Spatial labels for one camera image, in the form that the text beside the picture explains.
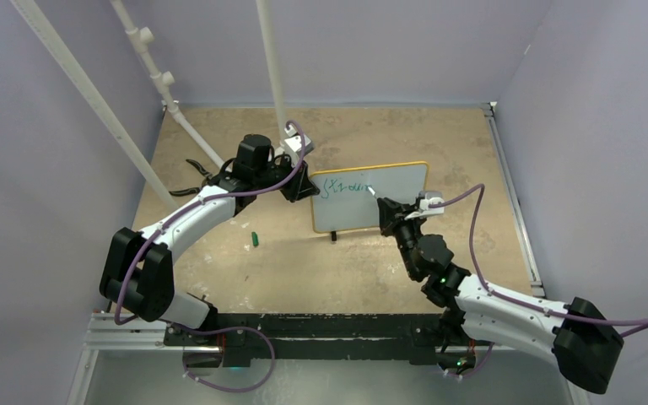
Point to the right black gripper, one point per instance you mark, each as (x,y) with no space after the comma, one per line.
(392,216)

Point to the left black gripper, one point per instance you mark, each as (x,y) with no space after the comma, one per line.
(300,186)

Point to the green whiteboard marker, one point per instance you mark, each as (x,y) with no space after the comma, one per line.
(371,191)

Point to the yellow framed whiteboard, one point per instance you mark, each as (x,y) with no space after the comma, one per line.
(344,202)

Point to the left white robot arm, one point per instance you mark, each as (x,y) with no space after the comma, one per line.
(139,268)

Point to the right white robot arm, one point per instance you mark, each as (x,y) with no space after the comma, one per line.
(575,337)

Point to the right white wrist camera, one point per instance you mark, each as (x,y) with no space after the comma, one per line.
(427,204)

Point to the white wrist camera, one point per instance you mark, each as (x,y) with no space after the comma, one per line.
(296,147)
(427,204)

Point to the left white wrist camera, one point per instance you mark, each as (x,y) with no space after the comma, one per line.
(296,147)

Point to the black handled pliers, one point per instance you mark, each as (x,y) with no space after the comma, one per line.
(195,178)

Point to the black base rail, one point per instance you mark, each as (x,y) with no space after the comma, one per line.
(419,339)

